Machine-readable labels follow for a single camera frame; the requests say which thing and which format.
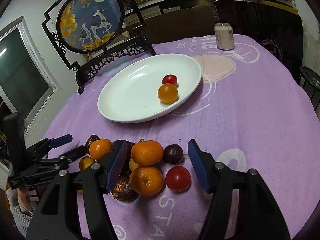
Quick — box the round deer picture screen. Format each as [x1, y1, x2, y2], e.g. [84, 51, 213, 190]
[42, 0, 156, 94]

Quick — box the yellow kumquat fruit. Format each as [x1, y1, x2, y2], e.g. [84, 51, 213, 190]
[79, 156, 95, 171]

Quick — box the pale drink can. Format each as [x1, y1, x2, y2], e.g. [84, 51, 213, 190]
[214, 23, 234, 50]

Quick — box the dark purple plum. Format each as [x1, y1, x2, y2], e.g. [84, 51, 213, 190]
[163, 144, 183, 164]

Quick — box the dark wrinkled passion fruit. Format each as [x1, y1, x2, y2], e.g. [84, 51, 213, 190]
[85, 134, 100, 154]

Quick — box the smooth orange fruit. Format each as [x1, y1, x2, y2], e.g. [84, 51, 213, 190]
[157, 83, 178, 104]

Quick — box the brown wrinkled passion fruit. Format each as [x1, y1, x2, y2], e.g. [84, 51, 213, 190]
[111, 177, 139, 202]

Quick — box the small green yellow fruit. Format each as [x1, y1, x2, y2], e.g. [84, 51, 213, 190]
[129, 158, 139, 172]

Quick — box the window with white frame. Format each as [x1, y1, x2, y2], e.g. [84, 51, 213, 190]
[1, 16, 61, 128]

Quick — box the orange mandarin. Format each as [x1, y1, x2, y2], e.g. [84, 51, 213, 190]
[89, 139, 114, 161]
[131, 139, 164, 166]
[130, 166, 164, 197]

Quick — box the black round stool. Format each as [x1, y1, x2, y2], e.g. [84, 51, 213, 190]
[299, 66, 319, 111]

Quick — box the white oval plate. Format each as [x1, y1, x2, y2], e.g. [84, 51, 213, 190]
[97, 54, 202, 123]

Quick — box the small red tomato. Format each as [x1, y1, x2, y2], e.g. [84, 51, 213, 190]
[162, 74, 177, 86]

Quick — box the red cherry tomato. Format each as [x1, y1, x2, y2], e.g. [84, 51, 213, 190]
[165, 166, 191, 193]

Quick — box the purple printed tablecloth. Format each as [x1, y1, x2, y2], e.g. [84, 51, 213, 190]
[45, 35, 319, 237]

